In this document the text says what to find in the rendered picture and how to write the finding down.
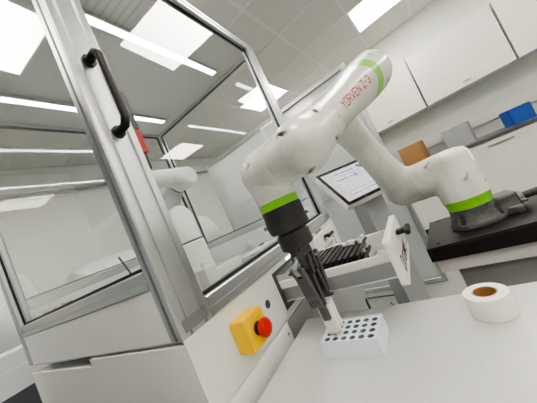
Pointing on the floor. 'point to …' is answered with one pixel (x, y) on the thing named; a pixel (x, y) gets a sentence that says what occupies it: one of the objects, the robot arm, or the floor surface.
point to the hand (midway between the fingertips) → (330, 315)
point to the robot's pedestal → (497, 265)
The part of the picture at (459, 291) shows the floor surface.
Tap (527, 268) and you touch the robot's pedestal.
